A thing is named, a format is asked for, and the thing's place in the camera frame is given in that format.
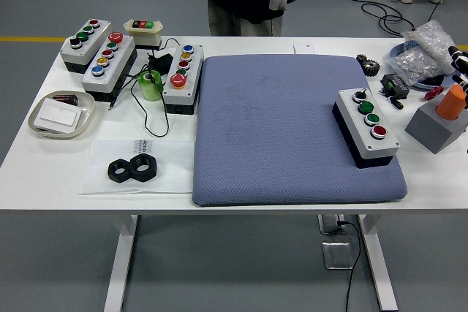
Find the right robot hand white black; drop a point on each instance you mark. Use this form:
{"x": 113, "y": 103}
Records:
{"x": 461, "y": 63}

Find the four-button box with knob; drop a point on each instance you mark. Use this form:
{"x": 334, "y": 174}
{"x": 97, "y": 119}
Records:
{"x": 365, "y": 133}

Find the five-button box red mushroom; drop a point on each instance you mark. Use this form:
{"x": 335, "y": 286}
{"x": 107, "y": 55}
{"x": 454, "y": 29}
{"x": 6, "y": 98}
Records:
{"x": 179, "y": 96}

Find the five-button box blue yellow buttons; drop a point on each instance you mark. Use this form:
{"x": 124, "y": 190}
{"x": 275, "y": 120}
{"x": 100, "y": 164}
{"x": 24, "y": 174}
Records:
{"x": 109, "y": 71}

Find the grey four-button control box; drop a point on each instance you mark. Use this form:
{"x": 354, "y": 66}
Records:
{"x": 82, "y": 50}

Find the bubble wrap bag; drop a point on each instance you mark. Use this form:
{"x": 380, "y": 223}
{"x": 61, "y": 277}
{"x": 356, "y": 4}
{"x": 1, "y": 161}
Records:
{"x": 433, "y": 43}

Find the small red clip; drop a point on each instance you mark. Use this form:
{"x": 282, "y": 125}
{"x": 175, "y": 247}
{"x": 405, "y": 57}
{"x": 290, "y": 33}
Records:
{"x": 434, "y": 93}

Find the orange cylinder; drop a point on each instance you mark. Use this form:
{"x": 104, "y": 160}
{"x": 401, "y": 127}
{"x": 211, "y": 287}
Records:
{"x": 451, "y": 103}

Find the clear bag of small parts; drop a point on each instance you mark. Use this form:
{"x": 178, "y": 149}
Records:
{"x": 413, "y": 65}

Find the light blue plate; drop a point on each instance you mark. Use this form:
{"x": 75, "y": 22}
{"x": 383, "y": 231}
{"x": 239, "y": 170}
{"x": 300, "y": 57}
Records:
{"x": 396, "y": 50}

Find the black module green terminal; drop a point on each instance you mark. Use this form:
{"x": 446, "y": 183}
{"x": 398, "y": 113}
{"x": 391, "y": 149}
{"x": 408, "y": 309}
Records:
{"x": 396, "y": 87}

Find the grey block holder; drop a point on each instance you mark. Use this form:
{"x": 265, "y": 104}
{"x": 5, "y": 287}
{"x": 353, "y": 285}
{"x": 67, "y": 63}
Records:
{"x": 429, "y": 131}

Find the small black fob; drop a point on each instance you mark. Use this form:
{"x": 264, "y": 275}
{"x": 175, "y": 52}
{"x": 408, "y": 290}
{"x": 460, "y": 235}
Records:
{"x": 396, "y": 103}

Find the black metal gear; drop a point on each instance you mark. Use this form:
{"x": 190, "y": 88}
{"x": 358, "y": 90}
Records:
{"x": 371, "y": 68}

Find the small white card box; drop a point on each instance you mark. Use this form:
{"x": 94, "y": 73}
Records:
{"x": 303, "y": 48}

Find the blue-grey padded mat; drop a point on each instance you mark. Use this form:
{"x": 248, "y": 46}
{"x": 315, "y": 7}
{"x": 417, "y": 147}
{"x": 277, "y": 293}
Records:
{"x": 270, "y": 125}

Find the grey under-table control box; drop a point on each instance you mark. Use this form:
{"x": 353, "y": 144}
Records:
{"x": 329, "y": 224}

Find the white table leg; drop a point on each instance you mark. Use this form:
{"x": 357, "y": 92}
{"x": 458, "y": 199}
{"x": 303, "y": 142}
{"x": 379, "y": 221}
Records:
{"x": 120, "y": 264}
{"x": 380, "y": 264}

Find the metal floor outlet plate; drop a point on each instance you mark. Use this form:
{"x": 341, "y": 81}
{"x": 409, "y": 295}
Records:
{"x": 336, "y": 255}

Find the black power adapter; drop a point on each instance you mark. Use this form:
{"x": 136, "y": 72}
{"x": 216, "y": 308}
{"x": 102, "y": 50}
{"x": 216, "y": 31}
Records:
{"x": 163, "y": 61}

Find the clear printed plastic bag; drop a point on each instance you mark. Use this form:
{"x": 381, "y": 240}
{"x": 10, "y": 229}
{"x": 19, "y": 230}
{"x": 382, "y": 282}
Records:
{"x": 172, "y": 166}

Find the green tape roll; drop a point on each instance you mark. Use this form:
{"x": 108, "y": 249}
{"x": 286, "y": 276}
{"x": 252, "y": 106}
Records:
{"x": 150, "y": 87}

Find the black hex nut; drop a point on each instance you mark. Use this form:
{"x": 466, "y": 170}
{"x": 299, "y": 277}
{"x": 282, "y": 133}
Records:
{"x": 112, "y": 172}
{"x": 151, "y": 169}

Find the beige shallow tray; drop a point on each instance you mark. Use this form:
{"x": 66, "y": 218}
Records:
{"x": 78, "y": 127}

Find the dark small cylinders pack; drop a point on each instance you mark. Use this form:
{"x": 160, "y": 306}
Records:
{"x": 67, "y": 99}

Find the cream switch box red green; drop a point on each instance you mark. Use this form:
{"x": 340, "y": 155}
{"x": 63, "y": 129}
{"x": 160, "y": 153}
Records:
{"x": 144, "y": 36}

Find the white wall switch panel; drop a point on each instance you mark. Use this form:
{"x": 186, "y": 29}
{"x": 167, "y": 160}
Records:
{"x": 58, "y": 113}

